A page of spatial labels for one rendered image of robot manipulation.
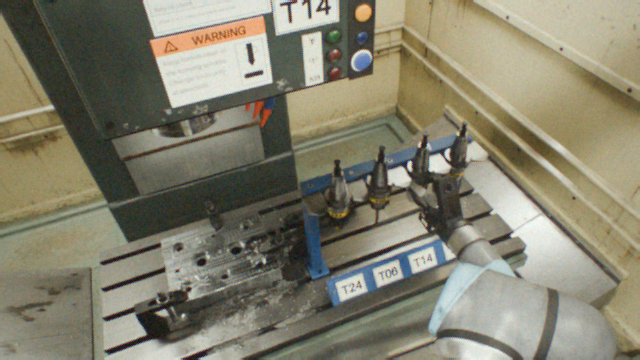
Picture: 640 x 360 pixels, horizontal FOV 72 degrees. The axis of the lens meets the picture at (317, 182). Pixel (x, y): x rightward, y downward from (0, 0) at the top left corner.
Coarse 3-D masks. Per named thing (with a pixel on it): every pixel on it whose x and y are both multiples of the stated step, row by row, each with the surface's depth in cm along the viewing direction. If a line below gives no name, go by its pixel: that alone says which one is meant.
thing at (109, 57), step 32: (64, 0) 52; (96, 0) 53; (128, 0) 54; (64, 32) 54; (96, 32) 55; (128, 32) 57; (288, 32) 65; (64, 64) 58; (96, 64) 58; (128, 64) 59; (288, 64) 68; (96, 96) 60; (128, 96) 62; (160, 96) 64; (224, 96) 68; (256, 96) 70; (128, 128) 65
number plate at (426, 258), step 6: (420, 252) 125; (426, 252) 125; (432, 252) 126; (408, 258) 124; (414, 258) 124; (420, 258) 125; (426, 258) 125; (432, 258) 126; (414, 264) 124; (420, 264) 125; (426, 264) 125; (432, 264) 126; (414, 270) 124
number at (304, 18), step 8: (304, 0) 63; (312, 0) 63; (320, 0) 63; (328, 0) 64; (304, 8) 63; (312, 8) 64; (320, 8) 64; (328, 8) 65; (304, 16) 64; (312, 16) 65; (320, 16) 65; (328, 16) 65
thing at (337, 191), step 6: (342, 174) 100; (336, 180) 100; (342, 180) 100; (330, 186) 102; (336, 186) 101; (342, 186) 101; (330, 192) 103; (336, 192) 102; (342, 192) 102; (336, 198) 103; (342, 198) 103
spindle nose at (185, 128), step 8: (216, 112) 87; (184, 120) 82; (192, 120) 83; (200, 120) 84; (208, 120) 85; (160, 128) 83; (168, 128) 83; (176, 128) 83; (184, 128) 83; (192, 128) 84; (200, 128) 85; (168, 136) 85; (176, 136) 85; (184, 136) 85
